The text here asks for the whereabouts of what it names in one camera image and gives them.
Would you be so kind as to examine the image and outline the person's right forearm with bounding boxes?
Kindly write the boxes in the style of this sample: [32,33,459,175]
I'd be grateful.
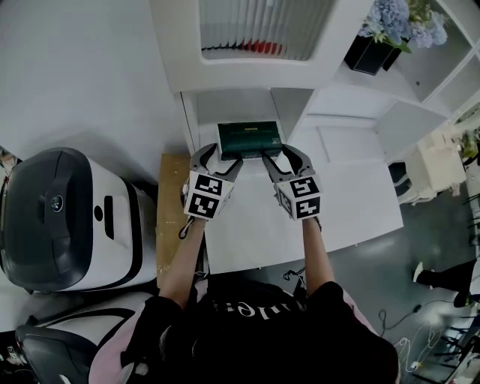
[301,216,338,300]

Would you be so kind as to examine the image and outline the brown cardboard box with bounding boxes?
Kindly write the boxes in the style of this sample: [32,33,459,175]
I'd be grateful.
[156,152,212,290]

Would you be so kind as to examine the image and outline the black metal rack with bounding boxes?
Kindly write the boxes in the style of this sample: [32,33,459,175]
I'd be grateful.
[441,317,480,378]

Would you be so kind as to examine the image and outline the grey wrist strap loop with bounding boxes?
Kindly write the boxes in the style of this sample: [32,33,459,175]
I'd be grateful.
[178,215,195,240]

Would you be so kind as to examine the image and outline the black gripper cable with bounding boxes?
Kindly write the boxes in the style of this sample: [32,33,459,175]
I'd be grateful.
[282,267,308,298]

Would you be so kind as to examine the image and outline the white floor cable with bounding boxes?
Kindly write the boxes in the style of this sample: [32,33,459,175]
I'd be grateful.
[392,321,438,373]

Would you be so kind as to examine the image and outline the dark green box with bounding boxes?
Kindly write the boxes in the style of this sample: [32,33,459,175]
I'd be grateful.
[216,120,284,163]

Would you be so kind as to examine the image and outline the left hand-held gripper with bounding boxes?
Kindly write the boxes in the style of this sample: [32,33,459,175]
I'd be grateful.
[182,142,245,222]

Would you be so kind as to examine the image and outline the blue flowers in black box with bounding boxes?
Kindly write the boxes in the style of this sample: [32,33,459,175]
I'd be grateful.
[343,0,450,77]

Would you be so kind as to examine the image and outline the person's black shirt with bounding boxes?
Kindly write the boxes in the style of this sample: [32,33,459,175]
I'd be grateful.
[121,279,401,384]

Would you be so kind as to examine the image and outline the white black service robot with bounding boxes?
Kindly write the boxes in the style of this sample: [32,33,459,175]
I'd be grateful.
[14,292,153,384]
[0,146,159,294]

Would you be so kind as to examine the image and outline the white vanity table with mirror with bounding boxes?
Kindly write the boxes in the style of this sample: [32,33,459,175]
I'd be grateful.
[388,127,469,207]

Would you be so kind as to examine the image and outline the person's left forearm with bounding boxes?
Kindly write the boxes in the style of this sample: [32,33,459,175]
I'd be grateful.
[158,218,208,311]

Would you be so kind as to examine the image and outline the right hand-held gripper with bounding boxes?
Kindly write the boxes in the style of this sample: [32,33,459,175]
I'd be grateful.
[261,143,325,223]

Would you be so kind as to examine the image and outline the black floor cable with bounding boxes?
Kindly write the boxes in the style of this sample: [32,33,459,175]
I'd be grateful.
[377,303,424,339]

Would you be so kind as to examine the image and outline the white desk with shelves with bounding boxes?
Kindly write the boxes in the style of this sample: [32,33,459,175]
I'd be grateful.
[149,0,480,275]

